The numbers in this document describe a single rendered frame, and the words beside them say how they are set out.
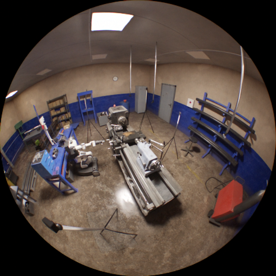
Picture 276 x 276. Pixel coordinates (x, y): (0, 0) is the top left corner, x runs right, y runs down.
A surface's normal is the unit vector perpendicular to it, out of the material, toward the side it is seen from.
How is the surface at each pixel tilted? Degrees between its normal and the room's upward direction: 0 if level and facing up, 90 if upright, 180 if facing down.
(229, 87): 90
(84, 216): 0
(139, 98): 90
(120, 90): 90
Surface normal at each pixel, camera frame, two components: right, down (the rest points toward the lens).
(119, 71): 0.43, 0.54
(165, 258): 0.03, -0.80
